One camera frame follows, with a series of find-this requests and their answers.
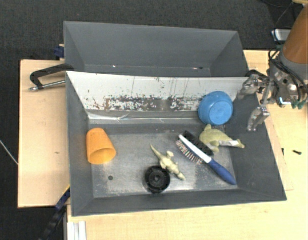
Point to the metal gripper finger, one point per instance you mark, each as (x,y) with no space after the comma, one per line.
(249,84)
(258,117)

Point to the blue plastic bowl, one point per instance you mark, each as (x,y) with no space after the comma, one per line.
(217,110)

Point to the pale green toy animal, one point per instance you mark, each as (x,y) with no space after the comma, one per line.
(212,137)

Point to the small black screw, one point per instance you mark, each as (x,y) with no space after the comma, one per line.
(297,152)

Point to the black brush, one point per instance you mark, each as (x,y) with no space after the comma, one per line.
(204,145)

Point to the pale green toy dinosaur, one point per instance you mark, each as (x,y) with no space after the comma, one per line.
(167,162)

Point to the black round wheel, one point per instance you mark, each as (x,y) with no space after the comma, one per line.
(157,179)

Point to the grey metal bin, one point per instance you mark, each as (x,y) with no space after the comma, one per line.
(134,164)

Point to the orange plastic cup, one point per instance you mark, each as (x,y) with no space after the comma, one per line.
(99,145)

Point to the pale flat board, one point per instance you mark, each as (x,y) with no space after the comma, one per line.
(42,134)

